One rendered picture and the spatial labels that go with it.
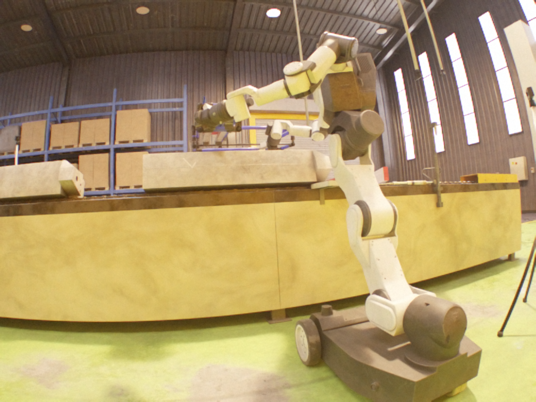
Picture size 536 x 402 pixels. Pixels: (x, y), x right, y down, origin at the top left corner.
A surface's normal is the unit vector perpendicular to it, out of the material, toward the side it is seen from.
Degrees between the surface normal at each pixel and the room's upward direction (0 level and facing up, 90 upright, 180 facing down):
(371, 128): 77
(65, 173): 71
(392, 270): 58
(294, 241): 90
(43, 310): 90
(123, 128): 90
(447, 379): 90
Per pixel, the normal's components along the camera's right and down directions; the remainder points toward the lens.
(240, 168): 0.22, -0.22
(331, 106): -0.73, 0.33
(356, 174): 0.15, -0.58
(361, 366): -0.84, 0.04
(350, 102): -0.05, 0.33
